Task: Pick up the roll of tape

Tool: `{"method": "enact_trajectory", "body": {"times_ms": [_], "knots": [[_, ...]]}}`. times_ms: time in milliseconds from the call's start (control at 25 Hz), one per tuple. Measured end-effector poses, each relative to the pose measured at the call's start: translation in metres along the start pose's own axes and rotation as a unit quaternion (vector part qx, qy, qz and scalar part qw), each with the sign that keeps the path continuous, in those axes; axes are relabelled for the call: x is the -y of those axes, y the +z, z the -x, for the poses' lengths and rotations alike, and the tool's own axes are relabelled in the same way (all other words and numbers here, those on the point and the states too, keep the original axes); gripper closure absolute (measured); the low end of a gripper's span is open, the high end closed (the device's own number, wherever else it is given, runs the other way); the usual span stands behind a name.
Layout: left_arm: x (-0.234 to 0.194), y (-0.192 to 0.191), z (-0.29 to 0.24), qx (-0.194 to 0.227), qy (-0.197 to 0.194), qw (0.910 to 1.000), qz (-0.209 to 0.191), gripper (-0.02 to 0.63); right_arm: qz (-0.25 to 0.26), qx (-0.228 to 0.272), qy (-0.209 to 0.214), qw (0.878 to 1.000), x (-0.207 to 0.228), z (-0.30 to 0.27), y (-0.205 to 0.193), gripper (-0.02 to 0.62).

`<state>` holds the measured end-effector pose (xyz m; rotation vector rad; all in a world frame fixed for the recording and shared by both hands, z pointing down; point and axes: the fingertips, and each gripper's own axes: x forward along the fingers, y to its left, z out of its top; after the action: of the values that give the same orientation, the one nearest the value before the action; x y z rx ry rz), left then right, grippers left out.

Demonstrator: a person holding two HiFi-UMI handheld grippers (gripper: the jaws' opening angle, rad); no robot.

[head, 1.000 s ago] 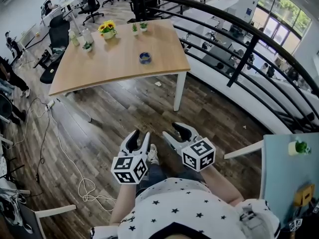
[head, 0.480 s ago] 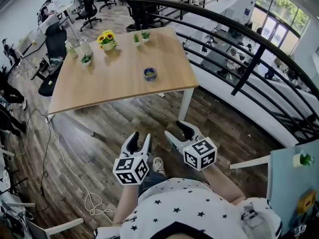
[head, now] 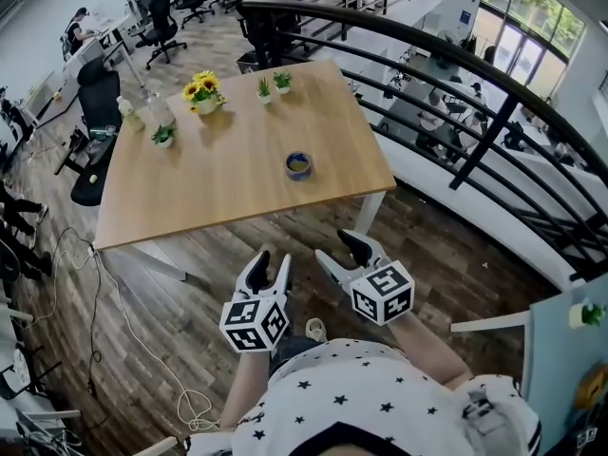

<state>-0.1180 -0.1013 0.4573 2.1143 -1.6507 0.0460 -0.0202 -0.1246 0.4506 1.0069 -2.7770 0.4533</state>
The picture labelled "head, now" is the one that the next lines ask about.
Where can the white star print shirt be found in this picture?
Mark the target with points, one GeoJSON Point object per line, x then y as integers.
{"type": "Point", "coordinates": [361, 397]}

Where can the green plant in white pot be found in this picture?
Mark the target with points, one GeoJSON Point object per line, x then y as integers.
{"type": "Point", "coordinates": [588, 314]}

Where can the yellow round wall ornament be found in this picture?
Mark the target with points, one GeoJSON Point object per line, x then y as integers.
{"type": "Point", "coordinates": [594, 387]}

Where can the blue roll of tape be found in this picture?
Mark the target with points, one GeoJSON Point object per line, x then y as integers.
{"type": "Point", "coordinates": [299, 165]}

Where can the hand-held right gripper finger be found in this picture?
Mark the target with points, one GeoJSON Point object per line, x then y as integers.
{"type": "Point", "coordinates": [362, 249]}
{"type": "Point", "coordinates": [332, 266]}

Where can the blue desk partition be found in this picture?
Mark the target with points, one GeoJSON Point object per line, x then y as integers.
{"type": "Point", "coordinates": [556, 373]}

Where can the black low chair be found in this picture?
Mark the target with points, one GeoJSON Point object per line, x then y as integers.
{"type": "Point", "coordinates": [90, 178]}

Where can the bottle of yellow drink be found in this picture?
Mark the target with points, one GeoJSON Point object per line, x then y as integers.
{"type": "Point", "coordinates": [132, 116]}

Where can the person's dark shorts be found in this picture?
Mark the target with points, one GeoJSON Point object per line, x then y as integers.
{"type": "Point", "coordinates": [290, 349]}

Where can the person's left forearm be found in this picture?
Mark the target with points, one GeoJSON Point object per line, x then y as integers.
{"type": "Point", "coordinates": [240, 387]}

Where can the person's right forearm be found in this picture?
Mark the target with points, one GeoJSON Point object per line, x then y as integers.
{"type": "Point", "coordinates": [427, 354]}

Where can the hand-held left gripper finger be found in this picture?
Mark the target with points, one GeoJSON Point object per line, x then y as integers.
{"type": "Point", "coordinates": [284, 273]}
{"type": "Point", "coordinates": [256, 271]}

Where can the person's beige shoe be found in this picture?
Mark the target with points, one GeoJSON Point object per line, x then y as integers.
{"type": "Point", "coordinates": [316, 329]}

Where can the clear plastic bottle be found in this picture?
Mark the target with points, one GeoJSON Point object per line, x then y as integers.
{"type": "Point", "coordinates": [160, 109]}

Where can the black curved metal railing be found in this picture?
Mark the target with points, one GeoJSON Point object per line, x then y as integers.
{"type": "Point", "coordinates": [427, 41]}

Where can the small green potted plant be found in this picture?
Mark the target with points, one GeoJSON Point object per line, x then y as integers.
{"type": "Point", "coordinates": [164, 136]}
{"type": "Point", "coordinates": [264, 90]}
{"type": "Point", "coordinates": [282, 82]}

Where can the sunflowers in white pot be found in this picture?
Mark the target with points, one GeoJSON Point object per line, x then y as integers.
{"type": "Point", "coordinates": [204, 90]}

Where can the white table leg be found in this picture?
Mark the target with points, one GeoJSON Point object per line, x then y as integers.
{"type": "Point", "coordinates": [152, 258]}
{"type": "Point", "coordinates": [369, 212]}

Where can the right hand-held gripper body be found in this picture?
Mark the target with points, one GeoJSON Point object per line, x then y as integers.
{"type": "Point", "coordinates": [382, 292]}

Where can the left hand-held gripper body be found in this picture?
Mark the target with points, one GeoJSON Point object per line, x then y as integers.
{"type": "Point", "coordinates": [254, 323]}

